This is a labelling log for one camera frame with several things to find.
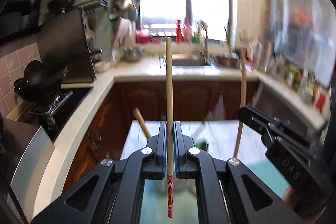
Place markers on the chrome faucet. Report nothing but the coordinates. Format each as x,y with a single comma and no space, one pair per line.
203,38

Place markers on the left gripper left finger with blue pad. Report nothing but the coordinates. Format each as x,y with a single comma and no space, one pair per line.
112,192

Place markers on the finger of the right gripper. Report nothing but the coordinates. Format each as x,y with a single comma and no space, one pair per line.
270,128

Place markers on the green plastic utensil holder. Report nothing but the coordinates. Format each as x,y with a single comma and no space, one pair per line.
202,144

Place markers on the wooden cutting board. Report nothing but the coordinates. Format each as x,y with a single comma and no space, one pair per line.
123,33

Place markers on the plastic bag on cabinet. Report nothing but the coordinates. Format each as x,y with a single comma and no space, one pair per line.
218,111

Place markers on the dark wood cabinets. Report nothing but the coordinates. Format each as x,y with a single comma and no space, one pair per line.
106,134

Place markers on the white small bowl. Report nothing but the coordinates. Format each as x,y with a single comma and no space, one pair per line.
102,66

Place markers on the steel appliance side panel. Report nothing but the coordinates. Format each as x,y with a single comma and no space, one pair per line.
62,41

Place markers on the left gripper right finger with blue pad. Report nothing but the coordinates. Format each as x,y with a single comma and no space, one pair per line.
227,192

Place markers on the black gas stove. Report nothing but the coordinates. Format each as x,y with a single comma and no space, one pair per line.
54,117

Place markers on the steel mixing bowl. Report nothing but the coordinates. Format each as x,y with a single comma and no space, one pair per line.
133,54

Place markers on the steel sink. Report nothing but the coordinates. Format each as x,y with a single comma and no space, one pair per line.
189,63

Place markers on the red plastic basin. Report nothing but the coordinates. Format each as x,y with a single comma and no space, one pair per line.
142,38

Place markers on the red bottle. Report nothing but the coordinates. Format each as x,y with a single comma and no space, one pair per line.
179,31

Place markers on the light wooden chopstick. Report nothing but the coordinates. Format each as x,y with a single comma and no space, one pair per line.
243,91

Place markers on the light chopstick red end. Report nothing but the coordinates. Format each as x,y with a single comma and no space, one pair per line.
170,150

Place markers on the black wok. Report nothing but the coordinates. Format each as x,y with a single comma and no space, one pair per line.
40,82

